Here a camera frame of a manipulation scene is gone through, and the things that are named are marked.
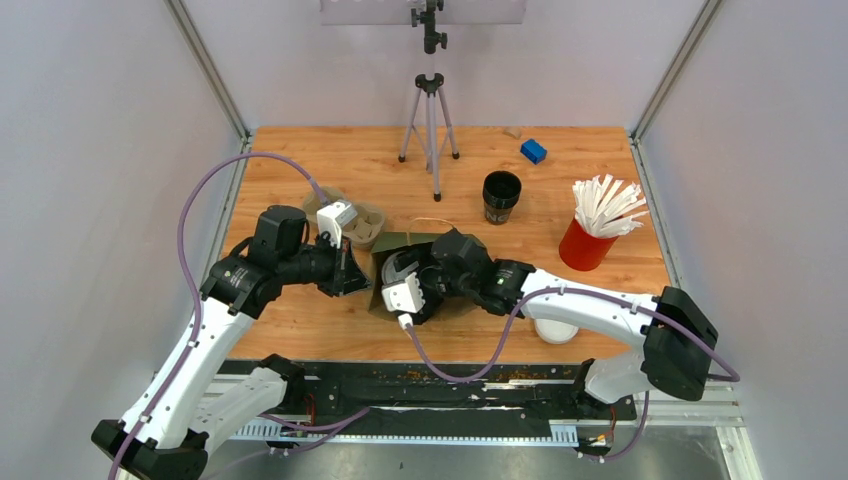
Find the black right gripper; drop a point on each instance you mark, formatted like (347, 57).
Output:
(431, 303)

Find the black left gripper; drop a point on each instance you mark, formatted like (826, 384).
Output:
(347, 276)

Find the green paper bag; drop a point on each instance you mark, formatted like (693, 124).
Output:
(389, 242)

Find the white single cup lid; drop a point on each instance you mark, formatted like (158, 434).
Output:
(399, 265)

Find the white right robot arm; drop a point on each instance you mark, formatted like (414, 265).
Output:
(672, 342)

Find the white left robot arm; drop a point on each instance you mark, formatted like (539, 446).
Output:
(168, 433)

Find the grey pulp cup carrier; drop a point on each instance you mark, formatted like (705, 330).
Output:
(361, 223)

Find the black paper cup stack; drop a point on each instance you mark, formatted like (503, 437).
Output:
(500, 192)

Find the white plastic lid stack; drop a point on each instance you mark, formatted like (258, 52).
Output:
(555, 332)

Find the red straw holder cup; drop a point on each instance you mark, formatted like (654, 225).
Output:
(582, 251)

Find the blue small block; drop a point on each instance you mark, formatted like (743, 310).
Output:
(533, 151)

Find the small tan block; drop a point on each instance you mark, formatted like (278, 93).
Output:
(513, 132)

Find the white wrapped straws bundle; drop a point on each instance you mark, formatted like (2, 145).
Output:
(605, 207)

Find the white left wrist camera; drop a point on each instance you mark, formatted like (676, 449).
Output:
(332, 218)

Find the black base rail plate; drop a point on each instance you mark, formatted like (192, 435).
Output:
(514, 404)

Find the grey camera tripod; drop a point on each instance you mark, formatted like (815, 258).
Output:
(438, 125)

